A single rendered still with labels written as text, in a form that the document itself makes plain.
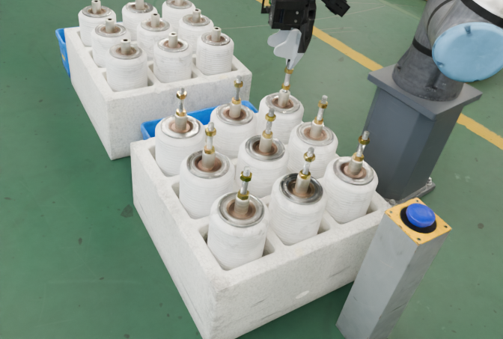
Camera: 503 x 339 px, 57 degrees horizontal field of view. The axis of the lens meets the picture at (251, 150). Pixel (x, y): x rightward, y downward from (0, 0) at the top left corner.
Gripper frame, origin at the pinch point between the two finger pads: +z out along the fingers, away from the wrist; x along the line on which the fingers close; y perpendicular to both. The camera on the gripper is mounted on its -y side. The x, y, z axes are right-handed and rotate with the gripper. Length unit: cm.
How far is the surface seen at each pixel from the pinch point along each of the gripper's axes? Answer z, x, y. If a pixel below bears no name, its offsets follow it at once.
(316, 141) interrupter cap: 9.8, 14.0, -1.6
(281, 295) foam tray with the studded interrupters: 27.2, 34.9, 9.5
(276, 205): 12.0, 27.2, 10.4
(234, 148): 15.1, 7.9, 12.7
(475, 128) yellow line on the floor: 35, -17, -75
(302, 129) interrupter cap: 9.7, 10.0, -0.1
